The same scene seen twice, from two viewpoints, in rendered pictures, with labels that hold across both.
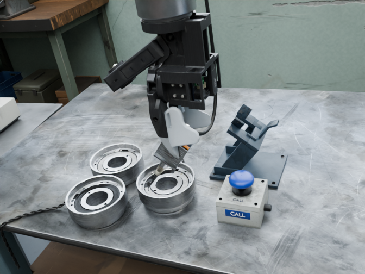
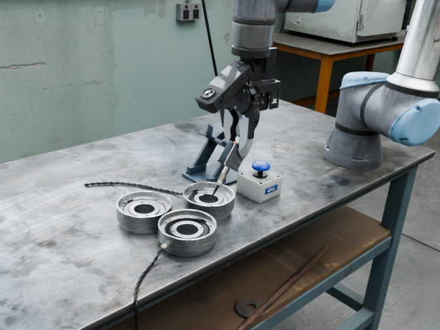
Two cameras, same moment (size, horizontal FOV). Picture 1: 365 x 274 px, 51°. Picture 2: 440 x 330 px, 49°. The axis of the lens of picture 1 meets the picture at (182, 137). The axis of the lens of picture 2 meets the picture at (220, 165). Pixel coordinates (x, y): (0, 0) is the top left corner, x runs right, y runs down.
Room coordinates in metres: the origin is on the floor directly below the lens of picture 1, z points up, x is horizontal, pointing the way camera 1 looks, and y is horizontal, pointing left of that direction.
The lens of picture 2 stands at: (0.23, 0.85, 1.30)
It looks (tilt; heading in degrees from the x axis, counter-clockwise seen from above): 24 degrees down; 290
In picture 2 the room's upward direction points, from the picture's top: 4 degrees clockwise
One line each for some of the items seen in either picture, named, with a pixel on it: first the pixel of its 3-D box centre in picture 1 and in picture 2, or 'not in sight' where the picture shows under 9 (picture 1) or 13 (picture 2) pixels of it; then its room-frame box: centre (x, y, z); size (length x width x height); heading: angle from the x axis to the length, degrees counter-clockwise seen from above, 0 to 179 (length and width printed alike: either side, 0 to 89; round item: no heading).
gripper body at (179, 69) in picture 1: (180, 60); (251, 78); (0.49, -0.01, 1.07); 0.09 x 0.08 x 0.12; 62
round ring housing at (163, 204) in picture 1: (167, 187); (208, 201); (0.55, 0.04, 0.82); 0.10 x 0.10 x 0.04
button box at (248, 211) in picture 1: (245, 200); (260, 183); (0.47, -0.09, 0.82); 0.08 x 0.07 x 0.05; 65
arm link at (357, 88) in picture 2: not in sight; (365, 98); (0.31, -0.39, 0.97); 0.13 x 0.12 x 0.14; 137
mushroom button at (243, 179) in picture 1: (241, 187); (260, 173); (0.48, -0.08, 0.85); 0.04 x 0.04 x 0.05
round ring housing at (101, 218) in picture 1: (98, 201); (186, 233); (0.53, 0.17, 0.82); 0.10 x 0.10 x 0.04
